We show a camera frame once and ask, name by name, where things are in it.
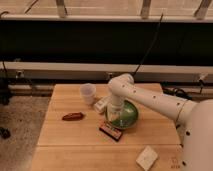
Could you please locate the yellowish pusher tool tip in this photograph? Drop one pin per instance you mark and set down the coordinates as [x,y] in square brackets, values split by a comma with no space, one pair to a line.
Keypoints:
[114,118]

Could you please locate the green ceramic bowl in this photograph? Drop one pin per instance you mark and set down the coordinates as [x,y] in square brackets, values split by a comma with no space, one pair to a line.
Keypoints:
[128,114]

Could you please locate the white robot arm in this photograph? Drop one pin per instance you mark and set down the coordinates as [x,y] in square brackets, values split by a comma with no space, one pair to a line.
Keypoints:
[197,117]

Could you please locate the black orange rectangular box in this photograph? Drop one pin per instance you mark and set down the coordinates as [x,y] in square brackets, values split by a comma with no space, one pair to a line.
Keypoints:
[112,132]

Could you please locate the white tube with label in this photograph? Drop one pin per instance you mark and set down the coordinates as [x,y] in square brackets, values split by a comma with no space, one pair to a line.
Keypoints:
[101,105]

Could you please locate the translucent plastic cup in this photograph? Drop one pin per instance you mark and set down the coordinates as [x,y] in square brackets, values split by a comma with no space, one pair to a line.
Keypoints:
[88,92]

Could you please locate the brown chocolate bar wrapper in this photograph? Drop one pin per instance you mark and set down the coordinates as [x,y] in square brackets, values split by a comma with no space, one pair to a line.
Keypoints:
[73,116]

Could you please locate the black object on floor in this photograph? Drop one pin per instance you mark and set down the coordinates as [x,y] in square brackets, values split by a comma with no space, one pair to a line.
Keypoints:
[4,133]

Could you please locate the grey wall rail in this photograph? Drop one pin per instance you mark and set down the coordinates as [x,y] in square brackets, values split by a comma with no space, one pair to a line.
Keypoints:
[87,71]

